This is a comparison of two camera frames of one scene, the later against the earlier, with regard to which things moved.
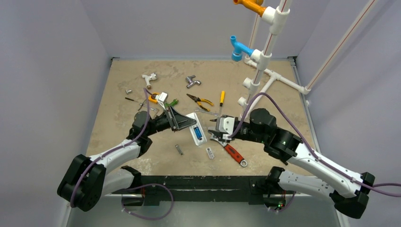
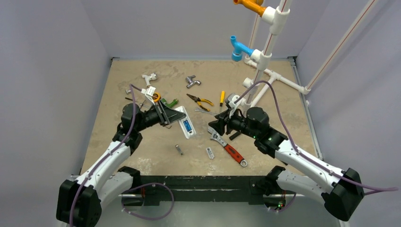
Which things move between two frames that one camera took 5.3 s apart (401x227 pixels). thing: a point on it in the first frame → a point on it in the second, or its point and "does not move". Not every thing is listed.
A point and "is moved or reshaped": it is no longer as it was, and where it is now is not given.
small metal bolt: (179, 149) does not move
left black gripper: (180, 121) → (166, 115)
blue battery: (198, 133) is moved or reshaped
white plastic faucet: (153, 76) does not move
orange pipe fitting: (254, 5) does not move
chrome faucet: (188, 79) does not move
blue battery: (198, 132) → (187, 126)
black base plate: (156, 189) does not move
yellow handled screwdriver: (222, 100) does not move
